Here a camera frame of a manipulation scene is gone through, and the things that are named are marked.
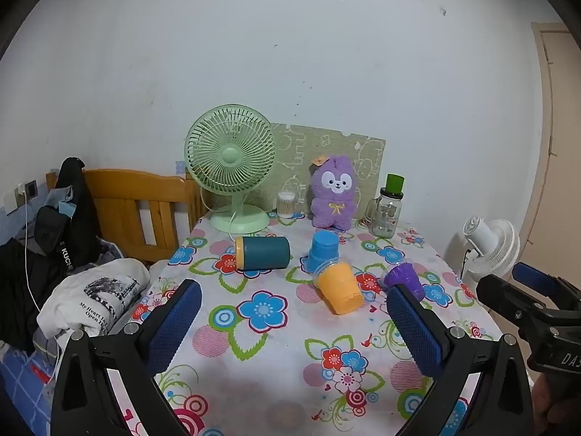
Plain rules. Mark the person's right hand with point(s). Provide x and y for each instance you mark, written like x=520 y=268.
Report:
x=556 y=406

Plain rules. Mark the teal cup with yellow rim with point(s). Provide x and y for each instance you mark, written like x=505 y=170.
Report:
x=265 y=254

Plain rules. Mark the purple plush toy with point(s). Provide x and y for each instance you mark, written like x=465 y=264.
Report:
x=333 y=200

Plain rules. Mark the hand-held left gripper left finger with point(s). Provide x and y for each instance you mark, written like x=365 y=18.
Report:
x=174 y=327

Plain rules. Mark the white fan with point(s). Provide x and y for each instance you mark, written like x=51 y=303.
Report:
x=492 y=247

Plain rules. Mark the white printed shirt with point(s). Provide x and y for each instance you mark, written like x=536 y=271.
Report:
x=95 y=295

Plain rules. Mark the floral tablecloth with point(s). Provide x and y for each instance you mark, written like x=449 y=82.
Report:
x=272 y=349

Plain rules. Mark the blue cup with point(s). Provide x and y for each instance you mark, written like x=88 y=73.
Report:
x=324 y=247

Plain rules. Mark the glass jar with green lid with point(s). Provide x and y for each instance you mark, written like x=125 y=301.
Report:
x=386 y=215

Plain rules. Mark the green desk fan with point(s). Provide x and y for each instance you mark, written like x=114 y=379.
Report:
x=229 y=154

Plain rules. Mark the beige door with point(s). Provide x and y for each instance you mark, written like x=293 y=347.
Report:
x=560 y=154

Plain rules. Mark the green patterned board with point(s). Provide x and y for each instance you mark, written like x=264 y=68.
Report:
x=363 y=154

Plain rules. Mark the orange cup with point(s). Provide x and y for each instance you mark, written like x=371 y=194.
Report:
x=340 y=288

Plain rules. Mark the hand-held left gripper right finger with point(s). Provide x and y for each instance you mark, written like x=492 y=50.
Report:
x=417 y=336

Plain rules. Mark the wall socket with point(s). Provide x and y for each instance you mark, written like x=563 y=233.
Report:
x=20 y=196

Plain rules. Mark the dark clothes pile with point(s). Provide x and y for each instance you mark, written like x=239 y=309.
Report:
x=22 y=290

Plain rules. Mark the purple cup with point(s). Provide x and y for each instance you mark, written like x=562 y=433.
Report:
x=406 y=277

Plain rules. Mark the blue plaid bedsheet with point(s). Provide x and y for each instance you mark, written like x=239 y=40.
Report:
x=20 y=386

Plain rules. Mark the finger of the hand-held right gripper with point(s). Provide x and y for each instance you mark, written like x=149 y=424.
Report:
x=535 y=278
x=504 y=297

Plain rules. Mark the wooden headboard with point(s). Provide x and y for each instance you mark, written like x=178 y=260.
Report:
x=122 y=200

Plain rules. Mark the cotton swab jar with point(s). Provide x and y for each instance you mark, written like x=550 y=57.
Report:
x=286 y=206

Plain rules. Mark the black jacket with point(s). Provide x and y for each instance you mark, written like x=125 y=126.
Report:
x=75 y=218

